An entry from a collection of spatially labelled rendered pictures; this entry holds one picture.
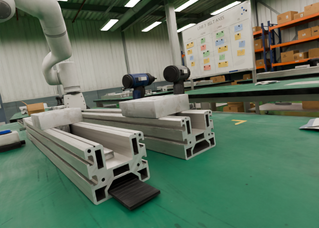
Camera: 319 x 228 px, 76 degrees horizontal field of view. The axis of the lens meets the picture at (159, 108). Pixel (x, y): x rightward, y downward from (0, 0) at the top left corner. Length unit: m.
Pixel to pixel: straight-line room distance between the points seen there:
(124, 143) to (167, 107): 0.16
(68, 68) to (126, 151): 0.85
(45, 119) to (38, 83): 11.49
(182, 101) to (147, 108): 0.09
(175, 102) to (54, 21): 0.64
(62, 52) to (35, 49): 11.37
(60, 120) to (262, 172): 0.50
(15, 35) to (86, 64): 3.46
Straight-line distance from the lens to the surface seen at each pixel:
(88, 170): 0.31
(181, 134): 0.41
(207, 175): 0.36
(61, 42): 1.01
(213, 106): 4.86
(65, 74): 1.14
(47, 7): 0.94
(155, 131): 0.47
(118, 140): 0.37
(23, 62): 12.22
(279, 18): 10.84
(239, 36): 3.54
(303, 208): 0.30
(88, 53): 12.74
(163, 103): 0.46
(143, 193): 0.31
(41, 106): 3.21
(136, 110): 0.51
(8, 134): 0.93
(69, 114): 0.63
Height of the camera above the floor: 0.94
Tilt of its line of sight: 7 degrees down
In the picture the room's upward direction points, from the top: 8 degrees counter-clockwise
